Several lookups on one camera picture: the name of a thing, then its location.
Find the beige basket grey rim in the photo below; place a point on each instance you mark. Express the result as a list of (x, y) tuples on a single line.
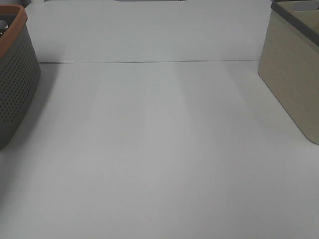
[(289, 63)]

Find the grey perforated basket orange rim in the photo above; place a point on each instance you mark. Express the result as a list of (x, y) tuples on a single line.
[(19, 70)]

